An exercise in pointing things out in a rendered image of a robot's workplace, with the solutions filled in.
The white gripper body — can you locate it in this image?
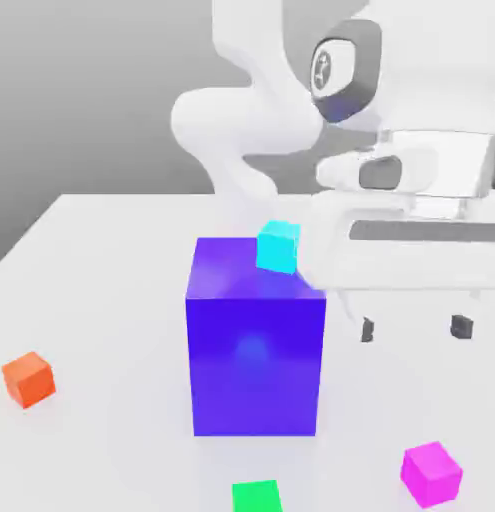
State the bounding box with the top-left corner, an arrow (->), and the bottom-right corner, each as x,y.
300,189 -> 495,292

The small cyan cube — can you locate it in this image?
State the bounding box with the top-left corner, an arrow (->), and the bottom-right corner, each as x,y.
255,219 -> 302,276

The small magenta cube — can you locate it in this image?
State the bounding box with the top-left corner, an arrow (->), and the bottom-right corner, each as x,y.
399,440 -> 465,510

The small green cube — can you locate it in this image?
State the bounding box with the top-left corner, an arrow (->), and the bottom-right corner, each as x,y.
231,478 -> 285,512

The small orange cube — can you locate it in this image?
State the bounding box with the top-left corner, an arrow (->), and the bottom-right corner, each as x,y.
1,350 -> 57,410

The large blue box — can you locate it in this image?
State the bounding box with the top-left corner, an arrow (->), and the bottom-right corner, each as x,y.
185,236 -> 327,438

